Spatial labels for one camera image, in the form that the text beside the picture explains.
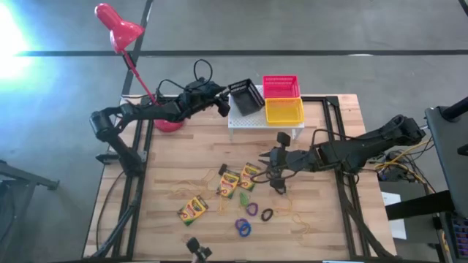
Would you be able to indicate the yellow rubber band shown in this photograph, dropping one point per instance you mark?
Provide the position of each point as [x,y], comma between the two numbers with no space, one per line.
[290,200]
[303,225]
[215,176]

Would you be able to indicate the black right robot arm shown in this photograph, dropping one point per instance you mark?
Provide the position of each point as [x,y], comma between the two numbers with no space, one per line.
[365,146]

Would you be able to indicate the black plastic basket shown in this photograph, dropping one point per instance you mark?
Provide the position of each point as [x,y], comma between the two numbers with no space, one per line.
[248,102]

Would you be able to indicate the grey metal stand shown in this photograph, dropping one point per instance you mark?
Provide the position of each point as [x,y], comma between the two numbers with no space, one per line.
[22,175]

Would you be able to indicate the yellow plastic basket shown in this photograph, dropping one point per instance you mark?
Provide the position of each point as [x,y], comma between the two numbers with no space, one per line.
[284,111]

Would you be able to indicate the white perforated riser shelf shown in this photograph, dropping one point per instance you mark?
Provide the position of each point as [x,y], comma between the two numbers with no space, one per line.
[252,120]

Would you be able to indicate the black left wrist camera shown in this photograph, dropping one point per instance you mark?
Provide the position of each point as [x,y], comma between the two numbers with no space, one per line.
[223,108]

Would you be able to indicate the yellow Crayola crayon box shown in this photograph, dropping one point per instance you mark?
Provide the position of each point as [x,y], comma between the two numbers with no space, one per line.
[193,210]
[248,174]
[228,184]

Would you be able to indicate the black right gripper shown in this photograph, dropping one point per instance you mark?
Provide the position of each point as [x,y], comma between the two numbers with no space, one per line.
[292,160]

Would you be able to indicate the black camera device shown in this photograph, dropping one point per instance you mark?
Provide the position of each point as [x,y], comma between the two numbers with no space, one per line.
[197,248]

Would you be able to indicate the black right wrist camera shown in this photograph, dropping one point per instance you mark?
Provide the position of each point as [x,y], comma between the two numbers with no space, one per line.
[283,139]

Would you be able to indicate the small black clip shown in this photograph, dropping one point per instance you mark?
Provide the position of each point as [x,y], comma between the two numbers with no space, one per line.
[222,169]

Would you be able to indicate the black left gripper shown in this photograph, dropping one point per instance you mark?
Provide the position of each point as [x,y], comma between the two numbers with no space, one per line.
[199,95]

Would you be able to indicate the grey equipment cart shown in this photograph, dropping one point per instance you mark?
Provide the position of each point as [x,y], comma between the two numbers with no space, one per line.
[449,153]

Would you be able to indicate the red plastic basket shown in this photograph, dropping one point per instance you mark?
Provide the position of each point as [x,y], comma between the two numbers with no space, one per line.
[281,87]

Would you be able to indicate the keyboard with coloured keys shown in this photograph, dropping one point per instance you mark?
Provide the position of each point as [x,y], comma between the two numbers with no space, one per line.
[460,233]

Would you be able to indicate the black aluminium table frame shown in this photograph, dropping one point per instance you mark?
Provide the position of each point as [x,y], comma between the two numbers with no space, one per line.
[318,98]

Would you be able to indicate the white paper sheet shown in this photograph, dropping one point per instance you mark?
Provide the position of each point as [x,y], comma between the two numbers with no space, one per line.
[398,228]

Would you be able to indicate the red desk lamp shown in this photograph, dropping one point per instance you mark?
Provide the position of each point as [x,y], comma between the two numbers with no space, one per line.
[122,33]

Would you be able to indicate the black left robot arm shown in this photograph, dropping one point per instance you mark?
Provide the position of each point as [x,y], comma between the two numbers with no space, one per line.
[146,111]

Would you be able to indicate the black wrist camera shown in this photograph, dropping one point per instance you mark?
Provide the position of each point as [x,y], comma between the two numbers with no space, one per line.
[283,139]
[223,108]

